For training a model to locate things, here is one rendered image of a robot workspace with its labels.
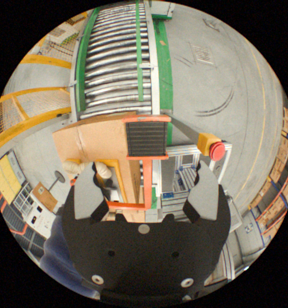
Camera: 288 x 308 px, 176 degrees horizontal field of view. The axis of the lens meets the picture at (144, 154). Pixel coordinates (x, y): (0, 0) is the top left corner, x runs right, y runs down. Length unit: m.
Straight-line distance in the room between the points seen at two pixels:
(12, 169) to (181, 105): 8.10
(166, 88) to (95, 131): 1.09
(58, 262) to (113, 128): 0.49
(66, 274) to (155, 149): 0.43
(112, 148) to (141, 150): 0.21
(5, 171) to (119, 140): 7.46
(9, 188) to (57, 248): 7.35
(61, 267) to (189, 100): 1.64
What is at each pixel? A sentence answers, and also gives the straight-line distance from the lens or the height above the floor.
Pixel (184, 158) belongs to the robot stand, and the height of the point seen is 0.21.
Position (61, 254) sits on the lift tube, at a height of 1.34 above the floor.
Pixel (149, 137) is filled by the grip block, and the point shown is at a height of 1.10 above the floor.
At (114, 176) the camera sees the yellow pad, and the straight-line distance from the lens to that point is 0.42.
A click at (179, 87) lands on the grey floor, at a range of 1.37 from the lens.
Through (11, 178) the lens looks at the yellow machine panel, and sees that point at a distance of 7.61.
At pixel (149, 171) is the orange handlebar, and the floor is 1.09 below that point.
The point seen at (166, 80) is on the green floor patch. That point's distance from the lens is 1.34.
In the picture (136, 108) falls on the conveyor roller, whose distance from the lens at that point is 0.73.
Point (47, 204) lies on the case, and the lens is 2.44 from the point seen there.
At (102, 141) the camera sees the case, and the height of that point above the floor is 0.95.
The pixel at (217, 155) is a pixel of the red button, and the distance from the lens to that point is 0.36.
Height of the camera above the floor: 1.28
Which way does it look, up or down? 62 degrees down
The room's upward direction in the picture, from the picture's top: 177 degrees counter-clockwise
